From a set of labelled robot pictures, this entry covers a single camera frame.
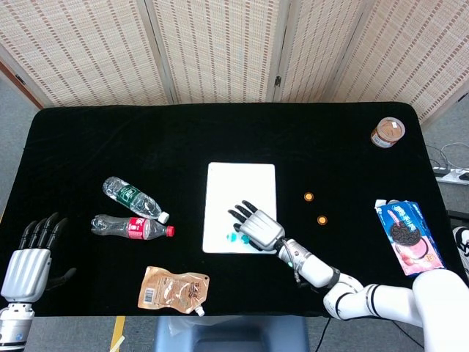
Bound white rectangular board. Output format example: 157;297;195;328
202;162;278;254

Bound clear bottle green label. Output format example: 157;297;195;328
102;176;171;224

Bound blue cookie box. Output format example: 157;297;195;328
374;199;448;276

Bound black velvet tablecloth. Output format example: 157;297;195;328
0;101;468;318

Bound brown spout pouch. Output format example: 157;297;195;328
137;265;211;317

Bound clear bottle red label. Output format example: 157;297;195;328
90;214;176;241

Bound woven folding screen panel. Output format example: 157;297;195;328
137;0;292;106
273;0;367;103
331;0;469;125
0;0;175;109

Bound white power strip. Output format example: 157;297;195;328
432;166;469;186

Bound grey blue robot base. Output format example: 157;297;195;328
152;315;311;352

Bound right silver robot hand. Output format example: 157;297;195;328
227;199;287;252

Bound yellow floor tape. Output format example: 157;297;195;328
109;315;127;352

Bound clear jar brown contents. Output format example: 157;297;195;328
370;116;407;149

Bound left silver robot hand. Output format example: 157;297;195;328
0;211;77;304

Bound black white shoe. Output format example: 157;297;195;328
452;226;469;272

